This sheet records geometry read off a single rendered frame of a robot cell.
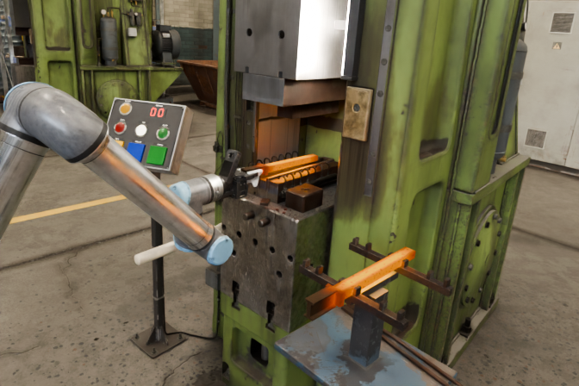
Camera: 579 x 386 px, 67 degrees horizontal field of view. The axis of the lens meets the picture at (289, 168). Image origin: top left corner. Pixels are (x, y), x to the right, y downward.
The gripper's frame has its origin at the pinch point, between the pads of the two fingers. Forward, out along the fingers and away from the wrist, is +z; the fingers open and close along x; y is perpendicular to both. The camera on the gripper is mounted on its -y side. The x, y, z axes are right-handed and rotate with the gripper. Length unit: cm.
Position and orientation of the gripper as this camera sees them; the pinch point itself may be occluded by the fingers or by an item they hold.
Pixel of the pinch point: (258, 168)
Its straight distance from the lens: 160.0
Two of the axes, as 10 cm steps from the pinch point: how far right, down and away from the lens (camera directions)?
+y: -0.6, 9.5, 3.1
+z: 6.4, -2.0, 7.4
